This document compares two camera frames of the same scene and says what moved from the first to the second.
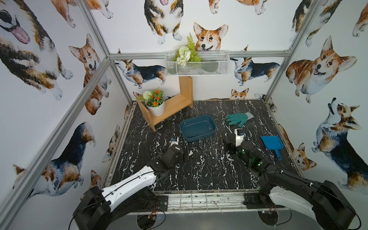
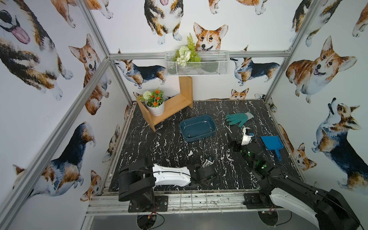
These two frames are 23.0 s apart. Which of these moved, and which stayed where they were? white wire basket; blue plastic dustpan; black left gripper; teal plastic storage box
Moved: black left gripper
Stayed: white wire basket; teal plastic storage box; blue plastic dustpan
